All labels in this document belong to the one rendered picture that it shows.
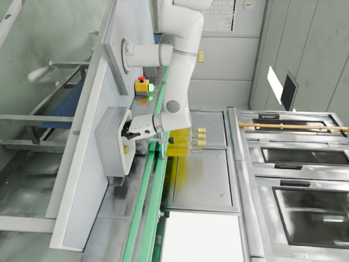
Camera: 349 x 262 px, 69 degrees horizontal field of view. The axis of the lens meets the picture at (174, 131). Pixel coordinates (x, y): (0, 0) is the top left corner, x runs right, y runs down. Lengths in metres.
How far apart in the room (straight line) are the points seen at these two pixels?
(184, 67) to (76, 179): 0.49
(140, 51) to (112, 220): 0.69
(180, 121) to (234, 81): 6.78
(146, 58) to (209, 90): 6.63
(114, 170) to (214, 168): 0.60
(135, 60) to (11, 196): 0.92
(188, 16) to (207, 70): 6.63
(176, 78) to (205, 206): 0.64
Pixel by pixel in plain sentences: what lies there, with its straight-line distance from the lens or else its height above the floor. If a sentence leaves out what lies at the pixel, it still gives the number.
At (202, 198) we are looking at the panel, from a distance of 1.27.
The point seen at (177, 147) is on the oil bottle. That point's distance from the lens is 1.29.
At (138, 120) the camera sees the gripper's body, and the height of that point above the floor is 0.88.
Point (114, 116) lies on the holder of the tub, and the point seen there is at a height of 0.79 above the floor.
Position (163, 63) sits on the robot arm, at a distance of 1.15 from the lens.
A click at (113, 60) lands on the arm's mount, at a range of 1.05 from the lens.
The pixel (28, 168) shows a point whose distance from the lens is 1.67.
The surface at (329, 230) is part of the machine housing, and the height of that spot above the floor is 1.71.
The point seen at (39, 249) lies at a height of 0.48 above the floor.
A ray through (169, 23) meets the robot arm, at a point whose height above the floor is 1.01.
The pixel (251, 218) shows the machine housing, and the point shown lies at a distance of 1.25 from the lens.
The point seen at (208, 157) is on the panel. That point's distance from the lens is 1.47.
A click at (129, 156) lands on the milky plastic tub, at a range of 1.12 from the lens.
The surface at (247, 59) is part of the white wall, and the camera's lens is 7.46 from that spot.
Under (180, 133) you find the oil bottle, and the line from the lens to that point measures 1.38.
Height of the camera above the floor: 1.10
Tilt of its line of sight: 4 degrees down
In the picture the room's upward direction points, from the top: 92 degrees clockwise
